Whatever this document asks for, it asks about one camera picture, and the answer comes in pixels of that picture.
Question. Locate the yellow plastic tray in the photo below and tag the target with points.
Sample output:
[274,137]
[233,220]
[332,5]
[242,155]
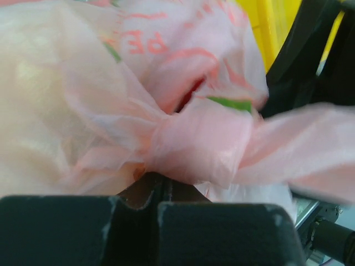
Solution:
[274,30]

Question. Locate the red fake apple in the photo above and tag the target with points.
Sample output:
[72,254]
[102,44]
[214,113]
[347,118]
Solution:
[187,97]

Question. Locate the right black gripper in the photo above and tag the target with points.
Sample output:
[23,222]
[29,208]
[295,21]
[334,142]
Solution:
[333,81]

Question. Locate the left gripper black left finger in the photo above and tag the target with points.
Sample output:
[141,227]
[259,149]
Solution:
[82,230]

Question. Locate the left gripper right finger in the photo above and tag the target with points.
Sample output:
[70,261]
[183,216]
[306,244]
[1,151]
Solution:
[193,231]

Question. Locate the pink plastic bag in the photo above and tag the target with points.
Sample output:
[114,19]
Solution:
[89,93]

